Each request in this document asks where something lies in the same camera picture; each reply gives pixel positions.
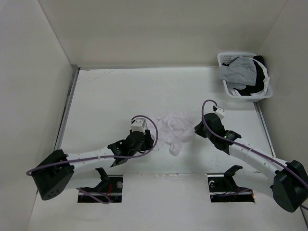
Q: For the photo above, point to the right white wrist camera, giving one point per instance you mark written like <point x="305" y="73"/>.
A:
<point x="219" y="111"/>

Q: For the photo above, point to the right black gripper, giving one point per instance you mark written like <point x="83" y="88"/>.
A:
<point x="198" y="130"/>

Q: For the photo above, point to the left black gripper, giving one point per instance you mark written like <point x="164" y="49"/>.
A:
<point x="147" y="141"/>

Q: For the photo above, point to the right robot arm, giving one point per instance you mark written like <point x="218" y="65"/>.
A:
<point x="285" y="182"/>

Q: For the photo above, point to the white plastic laundry basket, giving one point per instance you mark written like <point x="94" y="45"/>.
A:
<point x="225" y="58"/>

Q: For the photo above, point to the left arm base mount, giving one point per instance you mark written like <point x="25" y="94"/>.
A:
<point x="107" y="190"/>

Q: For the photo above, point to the black tank top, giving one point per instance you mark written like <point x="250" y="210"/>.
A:
<point x="259" y="85"/>

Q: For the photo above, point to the white garment in basket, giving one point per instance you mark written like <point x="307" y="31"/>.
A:
<point x="260" y="60"/>

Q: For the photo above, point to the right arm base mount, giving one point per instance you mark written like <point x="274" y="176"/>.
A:
<point x="223" y="189"/>

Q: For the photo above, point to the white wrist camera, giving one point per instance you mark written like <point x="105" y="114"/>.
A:
<point x="139" y="125"/>
<point x="219" y="111"/>

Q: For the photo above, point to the grey tank top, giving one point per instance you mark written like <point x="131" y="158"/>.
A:
<point x="240" y="70"/>

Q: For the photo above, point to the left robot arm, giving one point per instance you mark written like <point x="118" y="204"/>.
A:
<point x="57" y="171"/>

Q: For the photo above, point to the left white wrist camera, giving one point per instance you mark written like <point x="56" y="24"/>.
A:
<point x="139" y="125"/>

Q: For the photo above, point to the white tank top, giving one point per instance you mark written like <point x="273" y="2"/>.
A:
<point x="174" y="128"/>

